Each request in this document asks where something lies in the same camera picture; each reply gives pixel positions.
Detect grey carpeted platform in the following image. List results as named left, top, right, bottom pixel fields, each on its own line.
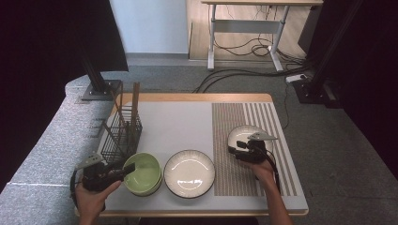
left=0, top=74, right=126, bottom=225

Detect black wire cutlery basket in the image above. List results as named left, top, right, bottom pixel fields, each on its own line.
left=100, top=104, right=144, bottom=165

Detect person's left hand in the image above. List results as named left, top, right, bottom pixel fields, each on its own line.
left=74, top=180, right=123, bottom=220

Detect person's right hand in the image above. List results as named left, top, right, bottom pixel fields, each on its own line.
left=246, top=161, right=278, bottom=190

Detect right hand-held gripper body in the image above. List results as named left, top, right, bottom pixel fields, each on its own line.
left=235, top=131, right=279, bottom=164

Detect wooden table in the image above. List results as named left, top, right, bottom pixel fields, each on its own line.
left=93, top=92, right=310, bottom=218

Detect left hand-held gripper cable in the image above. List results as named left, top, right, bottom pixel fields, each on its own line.
left=69, top=170, right=79, bottom=210

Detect brown striped placemat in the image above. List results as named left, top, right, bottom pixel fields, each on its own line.
left=211, top=102, right=299, bottom=197

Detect white metal desk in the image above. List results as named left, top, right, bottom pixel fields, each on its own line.
left=201, top=0, right=324, bottom=73

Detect white power strip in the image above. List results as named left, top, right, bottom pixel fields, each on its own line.
left=285, top=73, right=309, bottom=84

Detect thin black cable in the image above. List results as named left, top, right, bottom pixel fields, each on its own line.
left=281, top=82, right=291, bottom=130

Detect tangled black cables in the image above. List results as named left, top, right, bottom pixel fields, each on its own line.
left=214, top=4, right=309, bottom=68

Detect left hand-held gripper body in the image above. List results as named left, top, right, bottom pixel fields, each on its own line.
left=75, top=153, right=125, bottom=192

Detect black curtain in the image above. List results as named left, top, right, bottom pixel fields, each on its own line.
left=308, top=0, right=398, bottom=172
left=0, top=0, right=130, bottom=191

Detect black metal stand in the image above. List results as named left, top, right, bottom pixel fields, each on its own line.
left=78, top=43, right=123, bottom=101
left=292, top=0, right=365, bottom=110

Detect large white ribbed plate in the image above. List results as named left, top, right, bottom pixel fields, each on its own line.
left=162, top=149, right=217, bottom=200

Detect thick black floor cables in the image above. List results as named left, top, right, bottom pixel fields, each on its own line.
left=191, top=64, right=314, bottom=94

